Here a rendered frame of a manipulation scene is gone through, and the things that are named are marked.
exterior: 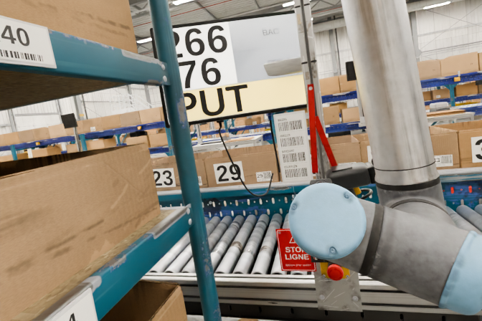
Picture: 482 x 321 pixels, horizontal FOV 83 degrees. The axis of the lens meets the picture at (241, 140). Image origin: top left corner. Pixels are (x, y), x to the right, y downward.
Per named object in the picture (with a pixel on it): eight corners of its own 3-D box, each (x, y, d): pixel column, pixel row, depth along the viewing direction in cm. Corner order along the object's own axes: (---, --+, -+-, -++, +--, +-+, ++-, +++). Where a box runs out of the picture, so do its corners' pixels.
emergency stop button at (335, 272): (328, 282, 67) (325, 266, 67) (327, 271, 71) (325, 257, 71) (345, 282, 66) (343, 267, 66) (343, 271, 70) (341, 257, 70)
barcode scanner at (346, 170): (386, 204, 65) (375, 162, 65) (335, 213, 69) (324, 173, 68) (379, 195, 72) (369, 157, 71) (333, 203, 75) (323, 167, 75)
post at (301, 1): (318, 310, 79) (276, -6, 71) (318, 299, 84) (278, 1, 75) (362, 312, 76) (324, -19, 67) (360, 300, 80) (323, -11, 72)
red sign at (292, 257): (281, 271, 80) (275, 229, 79) (281, 269, 81) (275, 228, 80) (338, 271, 76) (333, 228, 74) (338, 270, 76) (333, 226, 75)
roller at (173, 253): (151, 269, 97) (160, 281, 97) (206, 213, 147) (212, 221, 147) (142, 276, 99) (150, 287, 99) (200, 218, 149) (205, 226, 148)
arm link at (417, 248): (480, 216, 35) (375, 187, 40) (522, 266, 25) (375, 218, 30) (456, 278, 37) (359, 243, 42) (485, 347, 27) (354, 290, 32)
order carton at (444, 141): (362, 177, 129) (358, 142, 127) (353, 164, 157) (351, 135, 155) (460, 170, 118) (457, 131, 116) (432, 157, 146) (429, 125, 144)
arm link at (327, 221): (361, 276, 29) (273, 241, 33) (353, 272, 40) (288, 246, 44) (381, 193, 32) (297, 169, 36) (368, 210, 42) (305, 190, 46)
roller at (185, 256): (166, 288, 97) (158, 276, 97) (216, 225, 147) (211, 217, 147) (176, 281, 95) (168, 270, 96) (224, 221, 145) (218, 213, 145)
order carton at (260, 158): (208, 188, 150) (203, 158, 149) (225, 175, 179) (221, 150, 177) (279, 183, 139) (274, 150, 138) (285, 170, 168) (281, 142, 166)
